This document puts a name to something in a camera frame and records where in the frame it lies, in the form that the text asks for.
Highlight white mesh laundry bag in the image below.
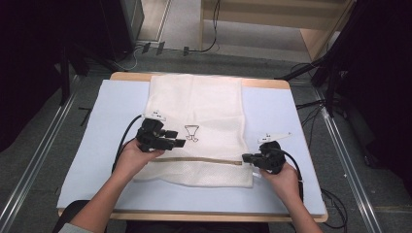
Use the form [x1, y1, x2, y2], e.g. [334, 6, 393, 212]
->
[133, 73, 255, 188]

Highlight thin black floor cables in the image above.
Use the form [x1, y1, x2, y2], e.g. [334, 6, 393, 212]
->
[294, 99, 327, 149]

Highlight black cabinet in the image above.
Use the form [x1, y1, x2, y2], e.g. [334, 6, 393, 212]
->
[96, 0, 145, 62]

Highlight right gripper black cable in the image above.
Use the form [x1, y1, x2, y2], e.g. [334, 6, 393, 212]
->
[275, 148, 305, 202]

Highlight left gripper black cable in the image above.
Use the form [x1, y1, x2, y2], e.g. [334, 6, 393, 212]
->
[111, 115, 144, 174]

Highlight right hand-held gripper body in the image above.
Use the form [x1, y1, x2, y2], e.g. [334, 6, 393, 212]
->
[257, 131, 292, 175]

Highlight light blue table mat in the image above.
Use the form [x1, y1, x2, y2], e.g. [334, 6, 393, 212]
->
[56, 79, 326, 216]

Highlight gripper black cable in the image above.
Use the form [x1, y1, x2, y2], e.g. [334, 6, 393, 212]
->
[111, 115, 144, 174]
[275, 148, 305, 202]

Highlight wooden table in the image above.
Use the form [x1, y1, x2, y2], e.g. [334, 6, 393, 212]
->
[57, 71, 328, 223]

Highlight person's right hand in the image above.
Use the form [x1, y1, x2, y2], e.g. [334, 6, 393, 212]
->
[259, 163, 302, 207]

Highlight white floor cable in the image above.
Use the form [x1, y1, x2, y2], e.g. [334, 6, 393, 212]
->
[113, 45, 144, 72]

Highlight person's left hand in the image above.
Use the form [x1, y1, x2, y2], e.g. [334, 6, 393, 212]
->
[113, 139, 166, 184]

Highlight hanging black cable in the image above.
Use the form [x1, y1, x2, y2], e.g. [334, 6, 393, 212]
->
[188, 0, 222, 54]

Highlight light wooden shelf unit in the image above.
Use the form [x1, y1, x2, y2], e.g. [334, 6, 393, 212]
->
[197, 0, 358, 62]

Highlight looped black floor cable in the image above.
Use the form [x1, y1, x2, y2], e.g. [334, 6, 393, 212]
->
[320, 188, 350, 233]

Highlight black metal stand with legs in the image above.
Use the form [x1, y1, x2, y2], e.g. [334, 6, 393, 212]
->
[274, 0, 358, 118]

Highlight metal floor rail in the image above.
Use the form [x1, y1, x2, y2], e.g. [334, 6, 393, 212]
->
[311, 86, 384, 233]
[0, 75, 81, 229]

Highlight person's grey sleeve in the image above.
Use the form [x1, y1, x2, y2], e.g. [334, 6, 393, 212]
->
[57, 222, 94, 233]

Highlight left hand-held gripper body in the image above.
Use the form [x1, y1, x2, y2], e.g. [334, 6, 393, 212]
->
[135, 110, 168, 153]

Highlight person's dark clothing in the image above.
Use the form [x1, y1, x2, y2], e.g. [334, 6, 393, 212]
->
[124, 220, 270, 233]

